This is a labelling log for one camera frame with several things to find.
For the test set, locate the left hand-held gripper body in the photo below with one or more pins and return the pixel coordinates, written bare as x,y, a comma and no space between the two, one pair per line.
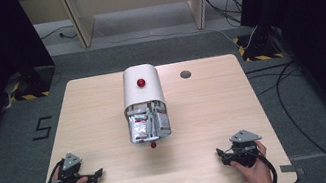
71,160

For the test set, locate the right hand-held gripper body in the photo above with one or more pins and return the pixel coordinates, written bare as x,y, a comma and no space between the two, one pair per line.
243,137

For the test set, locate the person's right hand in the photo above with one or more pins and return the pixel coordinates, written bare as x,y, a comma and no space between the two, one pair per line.
258,174

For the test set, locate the crumpled silver foil bag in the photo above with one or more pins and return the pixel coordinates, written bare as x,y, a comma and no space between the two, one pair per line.
134,137

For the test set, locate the pile of silver red packets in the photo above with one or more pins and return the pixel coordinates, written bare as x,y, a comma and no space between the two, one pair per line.
143,127

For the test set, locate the black stand base striped tape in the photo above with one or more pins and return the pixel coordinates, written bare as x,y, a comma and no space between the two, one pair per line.
39,81
260,47

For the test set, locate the white cabinet with red knob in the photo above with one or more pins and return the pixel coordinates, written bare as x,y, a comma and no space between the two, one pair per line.
143,95

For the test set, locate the beige wooden desk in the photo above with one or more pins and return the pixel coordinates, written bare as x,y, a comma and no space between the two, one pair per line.
84,20

